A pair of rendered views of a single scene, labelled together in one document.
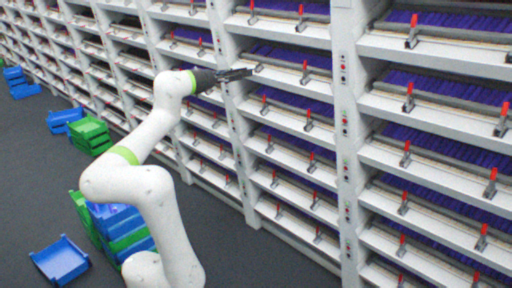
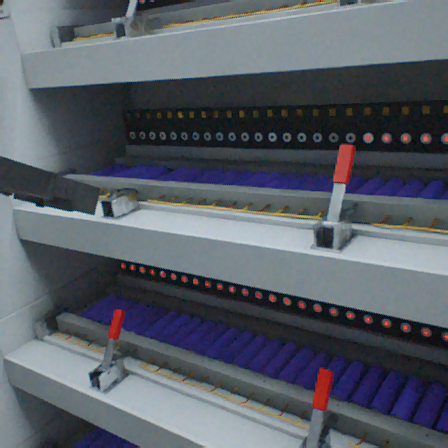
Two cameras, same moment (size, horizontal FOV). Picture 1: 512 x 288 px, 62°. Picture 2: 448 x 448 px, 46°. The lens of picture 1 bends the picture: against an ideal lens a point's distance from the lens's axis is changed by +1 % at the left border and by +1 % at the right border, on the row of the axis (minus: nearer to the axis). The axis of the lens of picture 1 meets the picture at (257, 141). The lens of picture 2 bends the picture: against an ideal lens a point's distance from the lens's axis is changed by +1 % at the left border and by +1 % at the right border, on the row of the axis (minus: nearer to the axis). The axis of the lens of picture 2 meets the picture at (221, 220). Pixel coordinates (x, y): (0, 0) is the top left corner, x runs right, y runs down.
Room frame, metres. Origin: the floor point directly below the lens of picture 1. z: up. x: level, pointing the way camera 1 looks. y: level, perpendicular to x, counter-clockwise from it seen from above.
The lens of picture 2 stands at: (1.10, 0.02, 1.02)
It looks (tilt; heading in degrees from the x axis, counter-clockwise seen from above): 4 degrees down; 343
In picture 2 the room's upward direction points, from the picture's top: 5 degrees clockwise
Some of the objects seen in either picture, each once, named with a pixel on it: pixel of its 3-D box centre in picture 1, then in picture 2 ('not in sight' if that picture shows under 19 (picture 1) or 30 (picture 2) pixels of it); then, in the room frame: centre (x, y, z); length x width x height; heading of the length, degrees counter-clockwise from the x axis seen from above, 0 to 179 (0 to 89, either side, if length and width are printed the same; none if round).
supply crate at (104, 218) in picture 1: (122, 201); not in sight; (1.80, 0.74, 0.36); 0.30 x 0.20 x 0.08; 125
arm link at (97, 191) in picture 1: (108, 177); not in sight; (1.10, 0.46, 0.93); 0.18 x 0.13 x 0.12; 160
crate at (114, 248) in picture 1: (130, 225); not in sight; (1.80, 0.74, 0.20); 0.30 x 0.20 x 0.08; 125
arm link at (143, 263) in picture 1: (149, 280); not in sight; (1.09, 0.45, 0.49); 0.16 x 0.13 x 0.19; 70
